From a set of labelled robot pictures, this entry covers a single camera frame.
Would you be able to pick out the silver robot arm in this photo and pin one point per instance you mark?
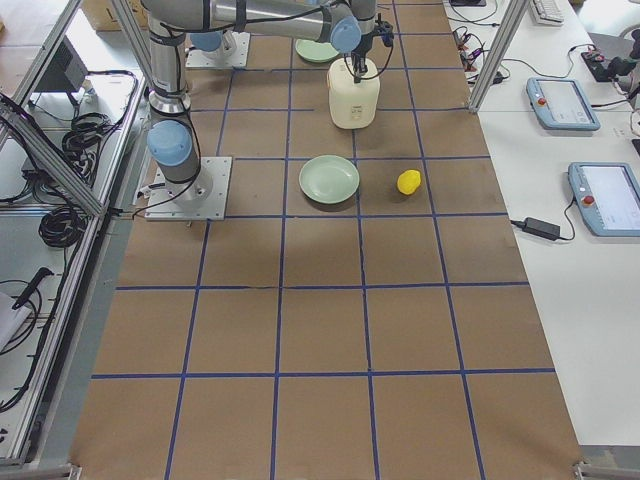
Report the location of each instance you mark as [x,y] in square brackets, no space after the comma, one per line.
[348,26]
[218,43]

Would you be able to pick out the lower teach pendant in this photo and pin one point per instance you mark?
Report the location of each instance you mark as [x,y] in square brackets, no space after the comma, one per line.
[607,196]

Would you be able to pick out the aluminium frame post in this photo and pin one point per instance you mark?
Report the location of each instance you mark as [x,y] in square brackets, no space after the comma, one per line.
[500,44]

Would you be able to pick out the upper teach pendant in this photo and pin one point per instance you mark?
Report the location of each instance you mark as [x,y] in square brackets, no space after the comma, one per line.
[561,104]

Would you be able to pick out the white rice cooker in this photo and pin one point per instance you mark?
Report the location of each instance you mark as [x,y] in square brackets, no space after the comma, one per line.
[352,105]

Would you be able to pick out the cardboard box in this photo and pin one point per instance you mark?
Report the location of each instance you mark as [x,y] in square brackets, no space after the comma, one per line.
[101,14]

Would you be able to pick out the black power adapter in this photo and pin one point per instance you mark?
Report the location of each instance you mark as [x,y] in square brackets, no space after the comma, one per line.
[541,229]

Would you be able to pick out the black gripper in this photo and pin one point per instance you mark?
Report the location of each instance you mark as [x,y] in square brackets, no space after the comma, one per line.
[364,44]

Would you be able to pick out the green plate near arm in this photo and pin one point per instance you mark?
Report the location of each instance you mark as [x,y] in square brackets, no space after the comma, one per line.
[315,52]
[329,179]

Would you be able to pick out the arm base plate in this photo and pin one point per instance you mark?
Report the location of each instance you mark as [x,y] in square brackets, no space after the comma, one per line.
[205,199]
[196,59]

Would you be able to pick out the teach pendant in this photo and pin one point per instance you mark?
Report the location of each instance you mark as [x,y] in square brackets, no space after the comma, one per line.
[607,196]
[561,104]

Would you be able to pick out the yellow toy bell pepper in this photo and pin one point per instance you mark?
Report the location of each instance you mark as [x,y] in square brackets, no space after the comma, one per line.
[409,181]

